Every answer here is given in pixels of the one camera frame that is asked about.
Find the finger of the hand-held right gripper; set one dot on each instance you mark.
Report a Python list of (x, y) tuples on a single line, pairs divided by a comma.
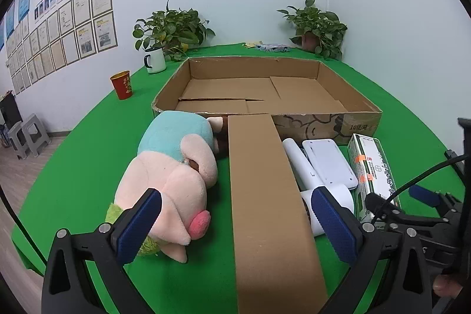
[(382, 207), (423, 194)]

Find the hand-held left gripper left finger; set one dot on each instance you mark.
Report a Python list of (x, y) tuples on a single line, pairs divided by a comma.
[(140, 225)]

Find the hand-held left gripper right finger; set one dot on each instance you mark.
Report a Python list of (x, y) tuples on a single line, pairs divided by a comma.
[(333, 225)]

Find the pink plush pig toy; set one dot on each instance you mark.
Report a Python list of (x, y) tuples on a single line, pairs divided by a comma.
[(165, 185)]

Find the white green medicine box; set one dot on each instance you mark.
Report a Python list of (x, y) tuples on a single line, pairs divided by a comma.
[(371, 159)]

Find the white device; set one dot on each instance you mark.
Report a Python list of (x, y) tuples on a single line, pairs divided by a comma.
[(331, 163)]

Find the white hair dryer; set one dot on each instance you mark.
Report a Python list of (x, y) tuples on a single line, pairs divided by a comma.
[(298, 159)]

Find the brown cardboard box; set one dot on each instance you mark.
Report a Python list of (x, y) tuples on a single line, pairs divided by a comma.
[(294, 93)]

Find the person's right hand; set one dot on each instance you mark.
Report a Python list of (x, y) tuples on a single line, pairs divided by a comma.
[(445, 286)]

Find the green table cloth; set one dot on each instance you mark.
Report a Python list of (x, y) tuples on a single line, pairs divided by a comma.
[(88, 159)]

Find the grey plastic stool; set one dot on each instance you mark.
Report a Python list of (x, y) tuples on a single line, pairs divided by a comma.
[(36, 133), (15, 141)]

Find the red paper cup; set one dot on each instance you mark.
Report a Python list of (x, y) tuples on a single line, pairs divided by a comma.
[(122, 86)]

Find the white enamel mug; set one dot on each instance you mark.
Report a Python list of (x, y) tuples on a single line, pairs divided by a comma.
[(157, 60)]

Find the black monitor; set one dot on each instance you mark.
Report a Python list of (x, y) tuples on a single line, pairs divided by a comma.
[(9, 108)]

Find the blue white packet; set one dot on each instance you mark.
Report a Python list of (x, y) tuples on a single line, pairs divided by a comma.
[(274, 48)]

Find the potted plant in brown pot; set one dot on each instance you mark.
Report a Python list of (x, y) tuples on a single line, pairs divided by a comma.
[(316, 27)]

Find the yellow small item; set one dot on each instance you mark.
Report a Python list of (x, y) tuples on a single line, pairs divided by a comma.
[(253, 44)]

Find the bushy green potted plant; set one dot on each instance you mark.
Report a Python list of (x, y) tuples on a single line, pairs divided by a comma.
[(176, 27)]

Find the group of framed wall documents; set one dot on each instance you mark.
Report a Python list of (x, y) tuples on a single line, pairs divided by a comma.
[(73, 30)]

